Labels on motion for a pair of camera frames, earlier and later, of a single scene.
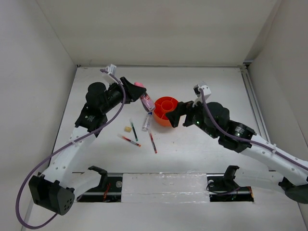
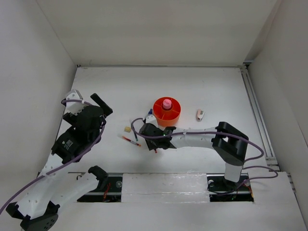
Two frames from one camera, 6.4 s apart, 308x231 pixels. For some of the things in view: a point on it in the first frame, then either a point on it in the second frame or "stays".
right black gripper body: (195, 115) to (152, 144)
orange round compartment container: (162, 106) stays
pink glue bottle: (147, 101) to (167, 104)
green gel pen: (134, 131) stays
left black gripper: (132, 92) to (108, 111)
